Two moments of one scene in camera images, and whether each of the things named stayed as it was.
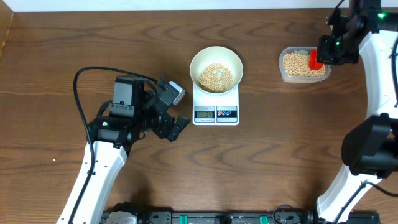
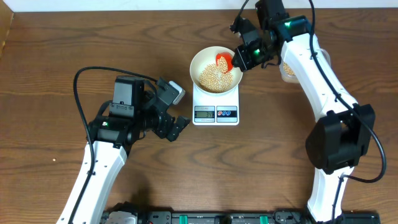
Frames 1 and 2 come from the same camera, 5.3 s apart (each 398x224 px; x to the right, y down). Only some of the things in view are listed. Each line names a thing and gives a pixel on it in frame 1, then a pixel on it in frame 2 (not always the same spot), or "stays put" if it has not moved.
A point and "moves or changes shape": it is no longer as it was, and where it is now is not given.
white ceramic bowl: x=216 y=70 stays put
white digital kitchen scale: x=216 y=110 stays put
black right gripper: x=324 y=56 -> x=245 y=63
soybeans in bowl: x=215 y=78 stays put
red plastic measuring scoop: x=313 y=63 moves or changes shape
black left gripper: x=161 y=129 stays put
